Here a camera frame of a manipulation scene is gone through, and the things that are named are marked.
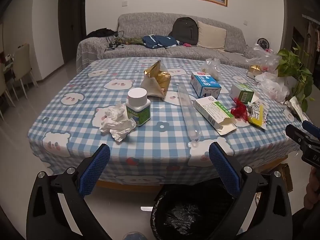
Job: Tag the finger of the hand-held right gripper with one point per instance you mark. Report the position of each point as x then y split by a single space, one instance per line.
311 128
296 133

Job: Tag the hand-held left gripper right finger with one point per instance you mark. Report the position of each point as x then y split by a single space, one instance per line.
225 170

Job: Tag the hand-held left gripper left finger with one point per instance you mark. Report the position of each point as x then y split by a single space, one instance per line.
93 172

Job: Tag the yellow snack packet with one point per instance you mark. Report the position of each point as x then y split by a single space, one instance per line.
257 117

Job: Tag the white tissue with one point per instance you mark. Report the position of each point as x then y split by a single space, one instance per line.
112 122

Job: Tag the trash bin with black bag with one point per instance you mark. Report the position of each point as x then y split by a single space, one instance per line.
190 212

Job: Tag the red mesh net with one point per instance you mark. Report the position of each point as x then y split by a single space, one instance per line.
238 111

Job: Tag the white green medicine box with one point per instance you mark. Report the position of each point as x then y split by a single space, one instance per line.
212 110

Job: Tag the clear plastic tube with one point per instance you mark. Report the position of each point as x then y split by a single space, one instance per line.
187 115

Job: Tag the green cardboard box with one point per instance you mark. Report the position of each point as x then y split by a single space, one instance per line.
241 92

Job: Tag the white green pill bottle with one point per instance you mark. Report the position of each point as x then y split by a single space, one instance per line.
137 110

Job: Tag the blue white milk carton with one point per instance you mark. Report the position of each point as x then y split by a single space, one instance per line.
205 85

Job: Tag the clear bag with gold wrappers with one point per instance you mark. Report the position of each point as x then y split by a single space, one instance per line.
212 66

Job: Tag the gold foil bag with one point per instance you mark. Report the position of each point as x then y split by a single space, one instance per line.
160 77

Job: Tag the person's right hand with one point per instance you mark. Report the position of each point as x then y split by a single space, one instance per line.
313 187

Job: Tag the stack of white napkins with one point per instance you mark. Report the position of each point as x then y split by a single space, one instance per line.
296 106

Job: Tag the white plant pot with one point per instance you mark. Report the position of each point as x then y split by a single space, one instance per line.
291 82

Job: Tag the white plastic bag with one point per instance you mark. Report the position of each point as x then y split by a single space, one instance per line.
272 87

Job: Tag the blue checked bear tablecloth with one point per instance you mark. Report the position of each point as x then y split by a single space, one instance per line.
75 120

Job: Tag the green pothos plant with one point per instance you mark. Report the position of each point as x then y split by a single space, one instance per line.
292 65

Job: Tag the gold box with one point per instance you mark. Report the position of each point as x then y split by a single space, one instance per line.
253 71

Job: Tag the blue object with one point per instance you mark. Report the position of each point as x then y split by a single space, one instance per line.
135 236

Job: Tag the black round object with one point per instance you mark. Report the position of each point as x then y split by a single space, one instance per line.
263 43

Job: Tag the beige pillow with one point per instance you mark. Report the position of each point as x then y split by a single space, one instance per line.
211 36

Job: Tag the pink item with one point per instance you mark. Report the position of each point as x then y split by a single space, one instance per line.
186 44

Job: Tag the camouflage cloth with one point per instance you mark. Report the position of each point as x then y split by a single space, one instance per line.
132 41

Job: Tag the black clothing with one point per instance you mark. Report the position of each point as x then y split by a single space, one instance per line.
102 32

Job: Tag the black backpack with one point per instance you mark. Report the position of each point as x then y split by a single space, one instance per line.
185 31

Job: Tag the blue jacket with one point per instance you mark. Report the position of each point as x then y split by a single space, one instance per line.
155 41

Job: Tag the dark door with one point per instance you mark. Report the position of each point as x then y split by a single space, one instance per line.
70 25

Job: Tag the grey sofa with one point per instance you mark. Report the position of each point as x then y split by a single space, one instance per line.
150 25

